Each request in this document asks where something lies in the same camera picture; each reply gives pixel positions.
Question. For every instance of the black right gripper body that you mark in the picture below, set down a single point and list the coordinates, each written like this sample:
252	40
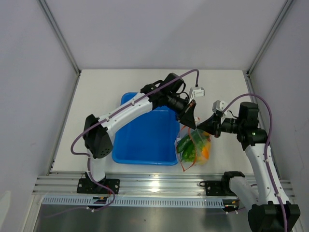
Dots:
218	127

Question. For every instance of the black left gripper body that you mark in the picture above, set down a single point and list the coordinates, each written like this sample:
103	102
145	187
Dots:
181	106

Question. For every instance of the clear zip top bag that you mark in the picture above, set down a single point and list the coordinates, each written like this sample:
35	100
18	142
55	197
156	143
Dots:
184	130

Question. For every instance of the green grape bunch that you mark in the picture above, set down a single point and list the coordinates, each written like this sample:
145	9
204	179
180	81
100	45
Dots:
201	138

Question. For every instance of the dark green cucumber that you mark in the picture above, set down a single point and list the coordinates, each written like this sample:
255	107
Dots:
183	144

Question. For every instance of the green chili pepper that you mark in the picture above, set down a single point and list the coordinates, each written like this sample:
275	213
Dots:
189	154

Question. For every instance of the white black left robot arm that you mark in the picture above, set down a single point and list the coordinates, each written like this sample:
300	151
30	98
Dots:
98	131

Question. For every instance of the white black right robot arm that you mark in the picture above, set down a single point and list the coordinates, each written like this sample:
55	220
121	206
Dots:
269	208

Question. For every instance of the blue plastic tray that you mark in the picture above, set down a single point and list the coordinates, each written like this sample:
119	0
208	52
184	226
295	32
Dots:
148	139

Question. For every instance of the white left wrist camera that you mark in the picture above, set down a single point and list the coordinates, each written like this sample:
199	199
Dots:
196	92

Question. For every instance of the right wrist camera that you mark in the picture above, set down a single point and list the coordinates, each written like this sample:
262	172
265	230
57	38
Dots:
218	106

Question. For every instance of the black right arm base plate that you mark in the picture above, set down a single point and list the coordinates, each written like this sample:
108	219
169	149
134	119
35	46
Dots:
216	188

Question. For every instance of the aluminium mounting rail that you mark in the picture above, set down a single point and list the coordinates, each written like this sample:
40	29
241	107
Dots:
131	185

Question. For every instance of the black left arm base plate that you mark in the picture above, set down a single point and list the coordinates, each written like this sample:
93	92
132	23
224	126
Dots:
86	186

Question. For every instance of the white slotted cable duct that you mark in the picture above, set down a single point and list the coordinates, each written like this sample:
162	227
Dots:
134	201

